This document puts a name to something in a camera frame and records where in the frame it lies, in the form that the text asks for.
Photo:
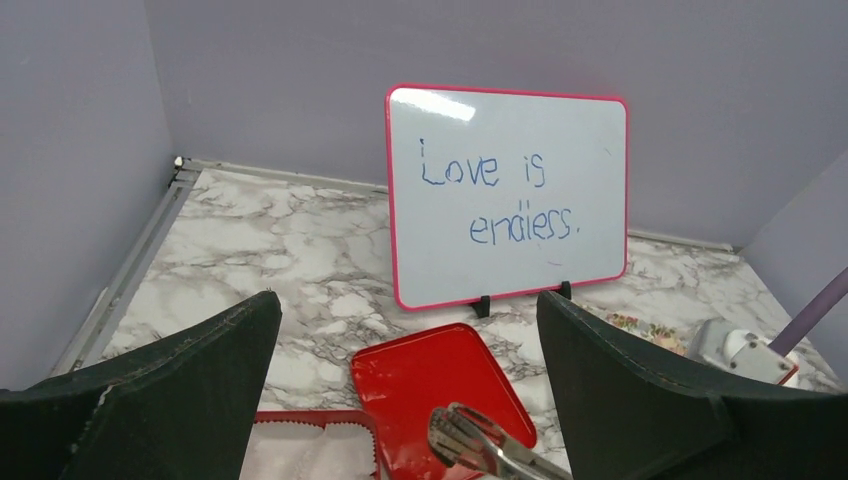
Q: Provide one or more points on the floral serving tray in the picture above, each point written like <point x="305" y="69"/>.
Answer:
<point x="656" y="333"/>

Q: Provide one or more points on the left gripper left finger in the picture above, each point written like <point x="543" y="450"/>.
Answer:
<point x="181" y="407"/>

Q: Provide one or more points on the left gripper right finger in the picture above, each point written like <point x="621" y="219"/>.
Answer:
<point x="630" y="409"/>

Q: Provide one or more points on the white board pink frame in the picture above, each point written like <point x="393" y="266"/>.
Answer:
<point x="496" y="193"/>

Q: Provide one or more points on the metal tongs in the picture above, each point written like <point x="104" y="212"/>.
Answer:
<point x="460" y="435"/>

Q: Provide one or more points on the black whiteboard stand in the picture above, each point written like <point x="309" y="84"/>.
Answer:
<point x="482" y="306"/>

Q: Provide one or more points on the red box lid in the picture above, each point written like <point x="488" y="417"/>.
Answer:
<point x="401" y="381"/>

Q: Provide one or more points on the red chocolate box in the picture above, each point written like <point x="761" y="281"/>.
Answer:
<point x="312" y="444"/>

